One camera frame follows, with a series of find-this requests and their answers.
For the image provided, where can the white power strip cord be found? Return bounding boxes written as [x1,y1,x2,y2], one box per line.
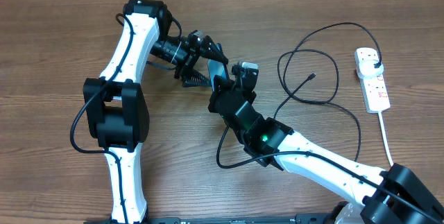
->
[377,111,396,168]

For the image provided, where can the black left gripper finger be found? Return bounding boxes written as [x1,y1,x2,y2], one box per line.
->
[200,35,228,64]
[181,69,212,87]

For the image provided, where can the blue screen smartphone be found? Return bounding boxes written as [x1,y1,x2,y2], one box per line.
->
[207,60,229,83]

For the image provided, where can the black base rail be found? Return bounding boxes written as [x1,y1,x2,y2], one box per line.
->
[148,213,334,224]

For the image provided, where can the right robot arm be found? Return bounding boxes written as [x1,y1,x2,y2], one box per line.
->
[208,62,443,223]

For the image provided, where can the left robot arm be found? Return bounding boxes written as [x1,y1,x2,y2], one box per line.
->
[80,0,228,223]

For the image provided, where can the white power strip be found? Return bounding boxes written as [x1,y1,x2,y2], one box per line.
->
[355,47,391,113]

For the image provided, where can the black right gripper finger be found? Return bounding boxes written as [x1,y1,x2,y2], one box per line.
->
[212,75,234,94]
[232,63,259,92]

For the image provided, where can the white round charger plug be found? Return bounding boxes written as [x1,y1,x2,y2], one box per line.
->
[357,60,384,79]

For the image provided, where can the black USB charging cable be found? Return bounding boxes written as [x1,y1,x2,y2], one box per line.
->
[272,21,383,164]

